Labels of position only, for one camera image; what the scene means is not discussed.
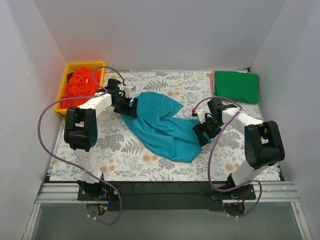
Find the teal t shirt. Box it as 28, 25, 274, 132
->
122, 91, 202, 163

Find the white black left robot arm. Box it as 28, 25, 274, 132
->
64, 78, 138, 200

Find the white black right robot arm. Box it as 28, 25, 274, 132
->
192, 96, 285, 199

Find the orange t shirt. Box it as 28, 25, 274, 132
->
60, 67, 102, 109

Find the folded pink t shirt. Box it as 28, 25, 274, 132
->
210, 70, 216, 97

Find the folded green t shirt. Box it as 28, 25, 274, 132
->
214, 71, 260, 104

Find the yellow plastic bin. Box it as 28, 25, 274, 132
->
54, 61, 106, 116

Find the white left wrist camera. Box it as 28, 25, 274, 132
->
123, 85, 136, 98

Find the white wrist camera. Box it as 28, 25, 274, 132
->
123, 85, 136, 98
191, 108, 207, 124

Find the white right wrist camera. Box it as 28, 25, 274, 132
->
191, 108, 207, 124

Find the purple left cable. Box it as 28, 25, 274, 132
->
37, 66, 126, 226

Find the purple cable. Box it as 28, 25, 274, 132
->
192, 96, 263, 219
37, 66, 126, 226

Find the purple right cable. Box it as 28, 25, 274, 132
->
192, 96, 263, 219

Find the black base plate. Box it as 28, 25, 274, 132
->
76, 180, 257, 213

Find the aluminium frame rail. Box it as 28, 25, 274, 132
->
23, 181, 312, 240

